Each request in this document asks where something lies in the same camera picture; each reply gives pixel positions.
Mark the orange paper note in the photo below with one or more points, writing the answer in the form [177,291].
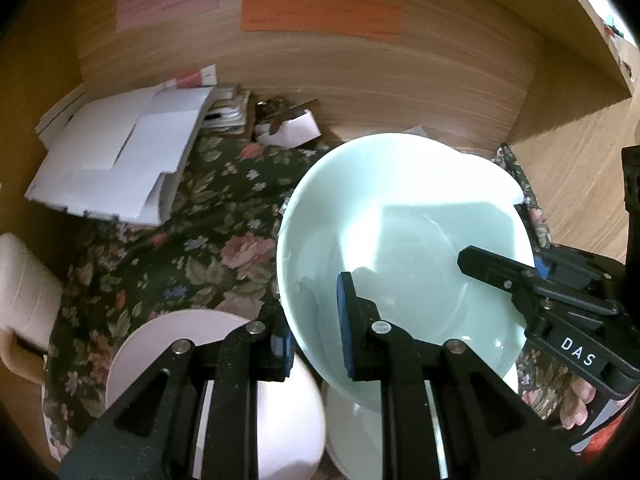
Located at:
[320,12]

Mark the pale green bowl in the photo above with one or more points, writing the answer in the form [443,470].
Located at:
[400,220]

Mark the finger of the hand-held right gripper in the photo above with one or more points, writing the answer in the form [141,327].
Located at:
[492,265]
[575,266]

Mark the stack of booklets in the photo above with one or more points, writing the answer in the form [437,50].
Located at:
[227,110]

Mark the large white plate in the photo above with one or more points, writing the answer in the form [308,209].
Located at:
[350,435]
[150,350]

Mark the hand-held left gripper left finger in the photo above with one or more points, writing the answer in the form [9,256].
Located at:
[282,347]

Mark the dark floral tablecloth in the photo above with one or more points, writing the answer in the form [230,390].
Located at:
[200,240]

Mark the small white paper box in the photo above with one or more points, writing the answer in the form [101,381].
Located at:
[290,130]

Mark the stack of white papers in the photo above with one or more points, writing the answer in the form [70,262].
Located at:
[115,160]

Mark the person's right hand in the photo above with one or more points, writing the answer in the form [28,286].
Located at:
[575,402]

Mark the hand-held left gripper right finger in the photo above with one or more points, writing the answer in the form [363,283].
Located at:
[345,325]

